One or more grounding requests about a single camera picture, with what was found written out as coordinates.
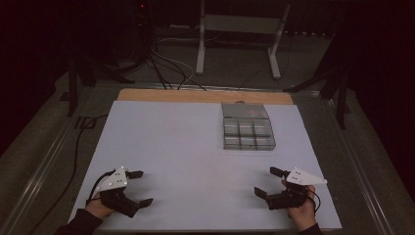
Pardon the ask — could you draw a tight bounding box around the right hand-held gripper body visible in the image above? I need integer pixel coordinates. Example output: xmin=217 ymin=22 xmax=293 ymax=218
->
xmin=265 ymin=166 xmax=328 ymax=211

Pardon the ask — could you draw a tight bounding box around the dark equipment with red light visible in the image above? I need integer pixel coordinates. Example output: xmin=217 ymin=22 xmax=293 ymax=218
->
xmin=129 ymin=0 xmax=155 ymax=68

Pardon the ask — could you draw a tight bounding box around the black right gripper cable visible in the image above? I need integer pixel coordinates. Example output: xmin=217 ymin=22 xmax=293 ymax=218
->
xmin=305 ymin=186 xmax=322 ymax=213

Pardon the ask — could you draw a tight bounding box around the person's left hand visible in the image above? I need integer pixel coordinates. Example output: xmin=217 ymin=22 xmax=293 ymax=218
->
xmin=86 ymin=195 xmax=115 ymax=220

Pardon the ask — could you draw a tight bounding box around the metal floor rail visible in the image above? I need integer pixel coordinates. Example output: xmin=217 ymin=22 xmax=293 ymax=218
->
xmin=325 ymin=97 xmax=396 ymax=235
xmin=0 ymin=87 xmax=96 ymax=235

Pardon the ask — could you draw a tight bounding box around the white floor cable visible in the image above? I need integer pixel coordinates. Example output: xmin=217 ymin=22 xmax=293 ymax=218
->
xmin=150 ymin=36 xmax=197 ymax=90

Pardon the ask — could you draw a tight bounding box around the black floor cable bundle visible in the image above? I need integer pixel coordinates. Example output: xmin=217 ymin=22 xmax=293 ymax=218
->
xmin=143 ymin=45 xmax=208 ymax=92

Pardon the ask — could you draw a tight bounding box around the black angled metal stand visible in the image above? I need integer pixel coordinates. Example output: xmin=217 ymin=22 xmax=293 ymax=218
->
xmin=283 ymin=32 xmax=352 ymax=130

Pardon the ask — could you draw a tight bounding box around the person's right hand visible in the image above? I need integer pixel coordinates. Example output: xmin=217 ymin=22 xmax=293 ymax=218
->
xmin=286 ymin=184 xmax=318 ymax=233

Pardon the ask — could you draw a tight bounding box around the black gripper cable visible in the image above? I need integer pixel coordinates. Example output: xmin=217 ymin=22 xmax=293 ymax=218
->
xmin=305 ymin=186 xmax=322 ymax=213
xmin=85 ymin=168 xmax=117 ymax=207

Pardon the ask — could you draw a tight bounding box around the long black floor cable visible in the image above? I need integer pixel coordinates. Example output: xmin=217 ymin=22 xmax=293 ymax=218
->
xmin=28 ymin=113 xmax=110 ymax=235

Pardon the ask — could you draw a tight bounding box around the clear plastic compartment box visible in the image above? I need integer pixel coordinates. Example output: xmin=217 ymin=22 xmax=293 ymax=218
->
xmin=220 ymin=101 xmax=277 ymax=152

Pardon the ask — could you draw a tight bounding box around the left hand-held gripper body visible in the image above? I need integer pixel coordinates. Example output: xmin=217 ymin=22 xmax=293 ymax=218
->
xmin=95 ymin=165 xmax=141 ymax=219

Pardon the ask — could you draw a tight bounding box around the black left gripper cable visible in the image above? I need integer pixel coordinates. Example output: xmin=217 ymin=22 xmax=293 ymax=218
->
xmin=85 ymin=168 xmax=117 ymax=207

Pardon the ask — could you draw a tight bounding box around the white metal stand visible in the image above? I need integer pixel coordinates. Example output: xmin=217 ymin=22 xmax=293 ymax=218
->
xmin=195 ymin=0 xmax=292 ymax=80

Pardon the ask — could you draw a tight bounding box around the white table cover sheet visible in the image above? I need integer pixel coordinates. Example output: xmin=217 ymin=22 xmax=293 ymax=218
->
xmin=68 ymin=100 xmax=343 ymax=231

